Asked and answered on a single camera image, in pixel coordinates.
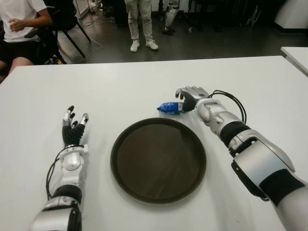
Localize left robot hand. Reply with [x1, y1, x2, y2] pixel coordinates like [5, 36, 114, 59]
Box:
[62, 105, 90, 147]

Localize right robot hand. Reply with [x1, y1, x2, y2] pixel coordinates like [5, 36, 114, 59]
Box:
[175, 86, 209, 113]

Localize blue Oreo packet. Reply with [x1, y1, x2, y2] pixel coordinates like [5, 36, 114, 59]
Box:
[156, 102, 185, 115]

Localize yellow black floor object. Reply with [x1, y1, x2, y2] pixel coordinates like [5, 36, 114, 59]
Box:
[49, 56, 67, 65]

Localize round dark brown tray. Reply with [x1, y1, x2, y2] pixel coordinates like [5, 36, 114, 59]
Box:
[110, 117, 207, 205]

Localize white humanoid robot legs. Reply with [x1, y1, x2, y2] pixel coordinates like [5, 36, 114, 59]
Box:
[161, 0, 181, 36]

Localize standing person beige trousers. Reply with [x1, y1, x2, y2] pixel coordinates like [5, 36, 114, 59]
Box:
[124, 0, 159, 52]

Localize grey metal folding stand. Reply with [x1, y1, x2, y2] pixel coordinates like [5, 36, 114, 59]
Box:
[240, 4, 263, 27]

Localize white side table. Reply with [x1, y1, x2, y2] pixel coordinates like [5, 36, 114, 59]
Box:
[280, 46, 308, 79]

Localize black chair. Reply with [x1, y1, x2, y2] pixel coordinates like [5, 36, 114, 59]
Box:
[24, 0, 91, 64]

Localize seated person white shirt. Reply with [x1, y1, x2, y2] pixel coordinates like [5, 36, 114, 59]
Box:
[0, 0, 53, 73]

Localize white panel cart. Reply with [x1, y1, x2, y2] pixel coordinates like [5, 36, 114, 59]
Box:
[74, 0, 89, 19]

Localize white cabinet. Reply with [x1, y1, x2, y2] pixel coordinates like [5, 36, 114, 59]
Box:
[274, 0, 308, 32]

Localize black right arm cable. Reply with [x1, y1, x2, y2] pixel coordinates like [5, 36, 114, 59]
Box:
[208, 90, 248, 125]

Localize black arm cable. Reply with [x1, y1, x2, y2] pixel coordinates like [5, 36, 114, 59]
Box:
[208, 90, 248, 125]
[45, 145, 85, 199]

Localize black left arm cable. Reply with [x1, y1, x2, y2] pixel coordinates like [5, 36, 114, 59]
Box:
[45, 145, 85, 199]

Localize white floor cable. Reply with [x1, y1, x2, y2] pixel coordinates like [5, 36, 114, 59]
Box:
[83, 20, 103, 57]

